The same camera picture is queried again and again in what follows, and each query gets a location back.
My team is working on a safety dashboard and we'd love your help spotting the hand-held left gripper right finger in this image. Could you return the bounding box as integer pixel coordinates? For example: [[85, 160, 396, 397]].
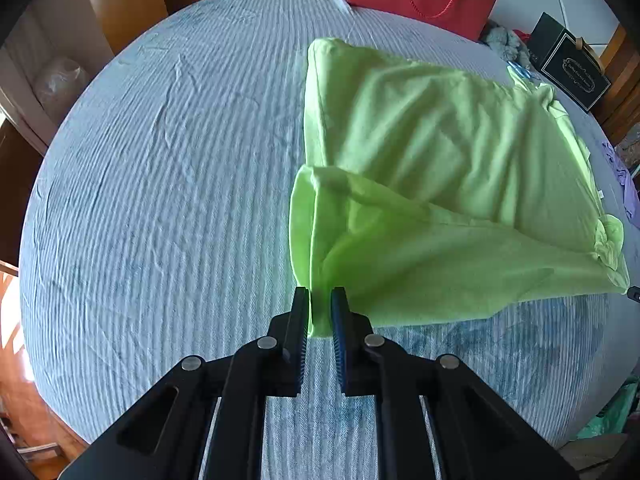
[[330, 287, 581, 480]]

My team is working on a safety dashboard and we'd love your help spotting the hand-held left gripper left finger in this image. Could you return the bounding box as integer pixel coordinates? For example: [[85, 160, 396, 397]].
[[59, 286, 312, 480]]

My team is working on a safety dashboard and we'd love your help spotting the light green t-shirt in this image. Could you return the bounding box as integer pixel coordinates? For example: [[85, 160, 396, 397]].
[[289, 37, 631, 339]]

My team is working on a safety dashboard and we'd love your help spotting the lilac cloth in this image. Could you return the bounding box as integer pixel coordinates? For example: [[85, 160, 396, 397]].
[[600, 141, 640, 221]]

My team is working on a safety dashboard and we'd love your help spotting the green plastic bag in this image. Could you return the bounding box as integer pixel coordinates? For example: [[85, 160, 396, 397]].
[[575, 378, 640, 442]]

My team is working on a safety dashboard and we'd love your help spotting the blue striped bed sheet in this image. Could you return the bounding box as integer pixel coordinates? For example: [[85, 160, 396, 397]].
[[18, 0, 632, 450]]

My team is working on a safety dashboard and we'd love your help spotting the black gift bag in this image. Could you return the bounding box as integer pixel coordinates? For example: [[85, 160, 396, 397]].
[[528, 12, 613, 113]]

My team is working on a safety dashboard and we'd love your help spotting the grey plush toy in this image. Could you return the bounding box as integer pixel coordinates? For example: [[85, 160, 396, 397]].
[[481, 25, 529, 65]]

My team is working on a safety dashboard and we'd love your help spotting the clear plastic bag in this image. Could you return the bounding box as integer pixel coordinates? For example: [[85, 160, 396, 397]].
[[36, 58, 91, 124]]

